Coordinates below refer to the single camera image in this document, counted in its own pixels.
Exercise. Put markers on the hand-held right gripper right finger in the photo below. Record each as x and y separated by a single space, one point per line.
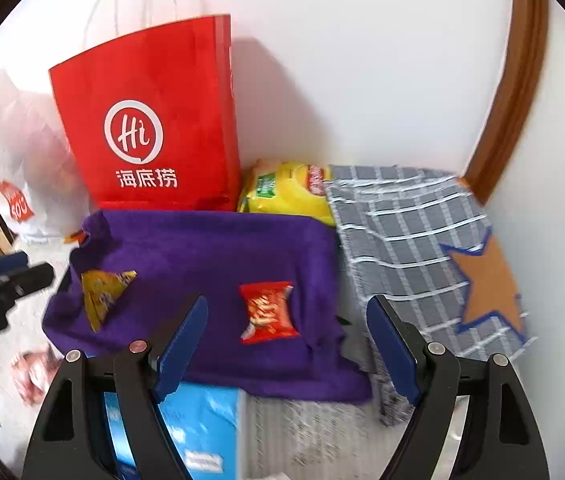
392 355

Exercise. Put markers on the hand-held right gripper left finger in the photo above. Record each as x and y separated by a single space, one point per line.
182 350

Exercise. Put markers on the small yellow snack packet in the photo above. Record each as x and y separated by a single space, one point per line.
102 295

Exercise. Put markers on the red snack packet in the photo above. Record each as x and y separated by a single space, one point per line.
267 312

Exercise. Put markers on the fruit print tablecloth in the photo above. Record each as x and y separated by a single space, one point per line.
32 325

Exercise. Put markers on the blue packet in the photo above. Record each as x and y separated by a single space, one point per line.
202 425

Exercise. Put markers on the purple towel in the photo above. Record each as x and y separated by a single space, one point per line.
212 250

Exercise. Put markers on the white paper bag orange logo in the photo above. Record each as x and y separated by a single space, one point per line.
17 150

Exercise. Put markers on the grey plaid cloth star patch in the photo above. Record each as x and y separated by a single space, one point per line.
392 220

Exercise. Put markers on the yellow chip bag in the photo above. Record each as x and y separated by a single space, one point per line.
282 195

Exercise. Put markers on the brown wooden door trim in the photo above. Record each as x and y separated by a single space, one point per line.
517 85

